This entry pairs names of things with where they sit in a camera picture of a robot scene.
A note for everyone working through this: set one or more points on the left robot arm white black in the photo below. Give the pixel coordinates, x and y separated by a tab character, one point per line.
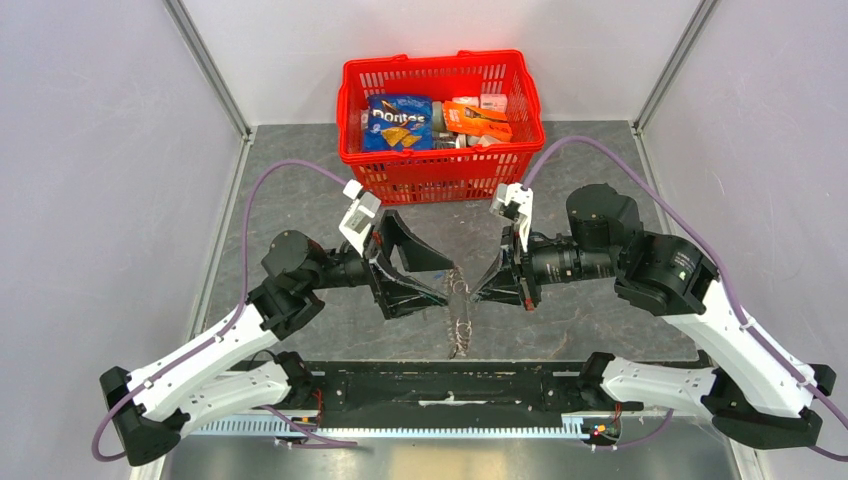
154	407

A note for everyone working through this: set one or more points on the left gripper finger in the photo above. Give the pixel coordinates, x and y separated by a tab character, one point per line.
415	254
410	295

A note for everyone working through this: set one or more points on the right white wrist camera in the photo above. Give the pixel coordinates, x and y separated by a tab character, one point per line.
515	203

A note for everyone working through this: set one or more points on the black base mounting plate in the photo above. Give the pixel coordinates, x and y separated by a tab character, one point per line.
442	394

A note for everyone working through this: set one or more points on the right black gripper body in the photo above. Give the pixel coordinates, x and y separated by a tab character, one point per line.
523	264

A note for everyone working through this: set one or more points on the pink white box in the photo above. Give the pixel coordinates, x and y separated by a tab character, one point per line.
494	102

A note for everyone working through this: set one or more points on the metal disc with keyrings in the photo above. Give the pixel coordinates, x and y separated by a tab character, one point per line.
459	320

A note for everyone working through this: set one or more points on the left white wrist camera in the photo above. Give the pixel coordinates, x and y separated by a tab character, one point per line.
357	220

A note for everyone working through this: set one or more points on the glass jar in basket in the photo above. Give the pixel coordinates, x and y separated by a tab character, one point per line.
438	118

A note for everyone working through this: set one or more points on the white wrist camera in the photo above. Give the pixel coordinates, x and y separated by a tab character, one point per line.
515	203
357	220

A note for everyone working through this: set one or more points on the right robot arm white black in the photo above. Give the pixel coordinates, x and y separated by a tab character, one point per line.
754	391

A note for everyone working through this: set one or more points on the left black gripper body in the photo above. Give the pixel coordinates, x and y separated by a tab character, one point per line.
372	247

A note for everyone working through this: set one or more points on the orange snack packet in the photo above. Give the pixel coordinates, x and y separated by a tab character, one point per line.
475	121

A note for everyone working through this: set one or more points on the blue Doritos chip bag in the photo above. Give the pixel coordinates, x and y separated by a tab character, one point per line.
398	122

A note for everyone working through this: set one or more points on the red plastic shopping basket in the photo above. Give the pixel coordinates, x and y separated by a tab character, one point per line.
459	166

